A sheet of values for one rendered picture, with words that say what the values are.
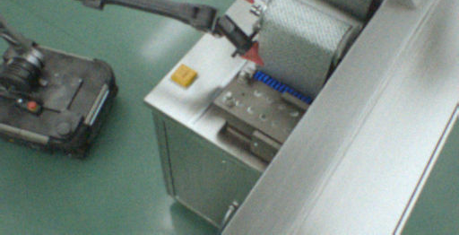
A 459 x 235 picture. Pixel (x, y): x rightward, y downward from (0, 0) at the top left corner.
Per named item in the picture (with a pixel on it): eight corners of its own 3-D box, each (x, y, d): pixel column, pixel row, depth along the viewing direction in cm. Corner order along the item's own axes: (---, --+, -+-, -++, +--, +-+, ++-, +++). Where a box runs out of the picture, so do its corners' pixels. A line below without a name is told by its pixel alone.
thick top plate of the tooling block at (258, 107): (238, 80, 169) (239, 69, 164) (342, 138, 158) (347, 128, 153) (212, 112, 161) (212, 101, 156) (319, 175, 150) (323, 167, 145)
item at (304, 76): (255, 70, 166) (261, 33, 150) (316, 103, 160) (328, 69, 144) (255, 71, 166) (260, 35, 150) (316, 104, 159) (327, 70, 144)
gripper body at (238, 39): (233, 60, 160) (217, 44, 158) (250, 40, 164) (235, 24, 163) (243, 54, 154) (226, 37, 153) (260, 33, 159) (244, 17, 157)
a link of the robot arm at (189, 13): (78, 1, 157) (88, -31, 158) (85, 7, 162) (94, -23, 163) (206, 33, 152) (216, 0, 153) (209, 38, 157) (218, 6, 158)
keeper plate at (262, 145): (253, 146, 162) (255, 129, 152) (279, 161, 159) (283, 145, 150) (249, 152, 161) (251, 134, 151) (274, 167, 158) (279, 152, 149)
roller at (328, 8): (294, 6, 168) (299, -20, 158) (360, 39, 161) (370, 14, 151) (276, 28, 163) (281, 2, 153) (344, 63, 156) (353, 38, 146)
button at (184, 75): (182, 66, 180) (182, 62, 178) (197, 75, 178) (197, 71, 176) (170, 79, 176) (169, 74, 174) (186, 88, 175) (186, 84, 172)
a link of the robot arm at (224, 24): (214, 21, 153) (226, 9, 154) (209, 26, 160) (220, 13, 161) (229, 38, 155) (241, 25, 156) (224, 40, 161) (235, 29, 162)
